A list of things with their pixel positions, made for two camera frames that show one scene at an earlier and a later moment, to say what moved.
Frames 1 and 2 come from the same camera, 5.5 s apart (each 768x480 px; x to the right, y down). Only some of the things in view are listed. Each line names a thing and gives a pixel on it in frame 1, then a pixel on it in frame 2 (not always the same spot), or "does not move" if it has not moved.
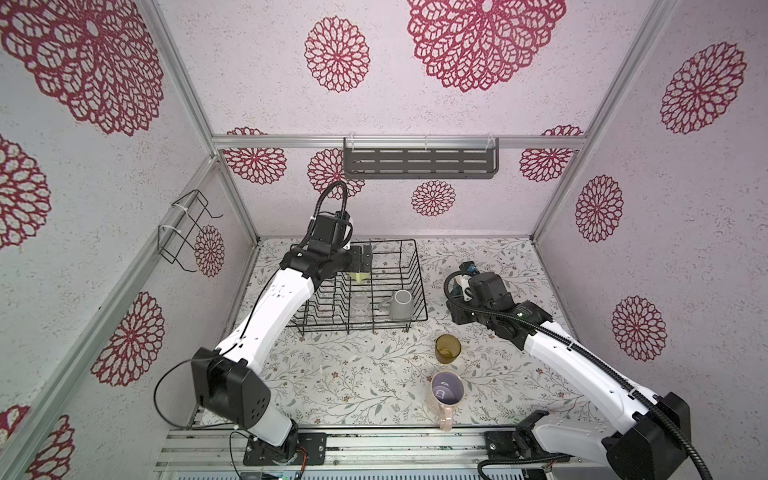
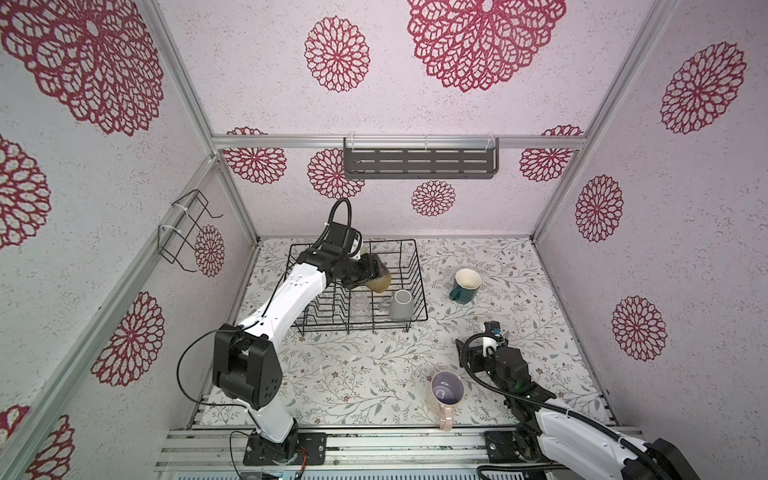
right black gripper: x=455 y=307 to x=477 y=357
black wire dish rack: x=383 y=287 does not move
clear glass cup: x=360 y=306 does not move
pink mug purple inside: x=447 y=390 does not move
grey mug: x=401 y=306 does not move
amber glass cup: x=447 y=348 to x=381 y=283
